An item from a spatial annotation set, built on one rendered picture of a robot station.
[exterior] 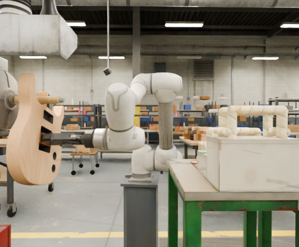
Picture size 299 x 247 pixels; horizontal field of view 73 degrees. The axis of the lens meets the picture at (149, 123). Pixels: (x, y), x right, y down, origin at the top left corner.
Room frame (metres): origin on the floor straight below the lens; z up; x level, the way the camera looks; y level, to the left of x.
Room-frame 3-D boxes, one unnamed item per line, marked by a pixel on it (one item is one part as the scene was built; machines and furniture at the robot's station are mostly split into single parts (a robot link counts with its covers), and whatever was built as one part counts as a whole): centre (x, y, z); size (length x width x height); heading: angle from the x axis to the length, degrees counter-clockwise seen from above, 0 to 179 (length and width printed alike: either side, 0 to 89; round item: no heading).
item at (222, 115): (0.76, -0.28, 1.15); 0.03 x 0.03 x 0.09
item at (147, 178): (1.62, 0.08, 0.73); 0.22 x 0.18 x 0.06; 83
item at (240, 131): (0.84, -0.36, 1.12); 0.20 x 0.03 x 0.03; 90
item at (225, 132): (0.72, -0.27, 1.12); 0.11 x 0.03 x 0.03; 1
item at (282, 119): (0.68, -0.45, 1.15); 0.03 x 0.03 x 0.09
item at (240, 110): (0.68, -0.36, 1.20); 0.20 x 0.03 x 0.03; 90
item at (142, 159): (1.61, 0.05, 0.87); 0.18 x 0.16 x 0.22; 83
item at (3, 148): (1.04, 0.70, 1.02); 0.19 x 0.04 x 0.04; 1
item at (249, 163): (0.73, -0.36, 1.02); 0.27 x 0.15 x 0.17; 91
